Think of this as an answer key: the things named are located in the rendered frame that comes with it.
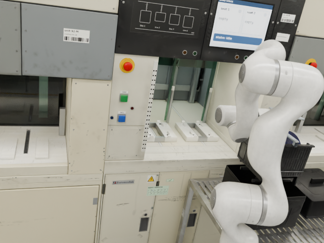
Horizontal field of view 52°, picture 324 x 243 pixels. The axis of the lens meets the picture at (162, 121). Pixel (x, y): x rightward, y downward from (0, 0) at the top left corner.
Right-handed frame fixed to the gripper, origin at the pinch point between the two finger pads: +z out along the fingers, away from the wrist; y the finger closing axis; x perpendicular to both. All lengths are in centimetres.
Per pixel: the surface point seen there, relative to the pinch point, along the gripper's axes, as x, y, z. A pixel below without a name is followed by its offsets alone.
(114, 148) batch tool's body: -31, -30, -66
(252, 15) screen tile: 37.7, -29.6, -8.9
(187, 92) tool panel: -30, -121, 6
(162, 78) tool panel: -20, -120, -17
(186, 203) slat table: -63, -25, -24
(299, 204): -36.0, 13.7, 10.6
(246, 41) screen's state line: 25.9, -29.7, -8.6
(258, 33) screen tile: 30.5, -29.7, -3.3
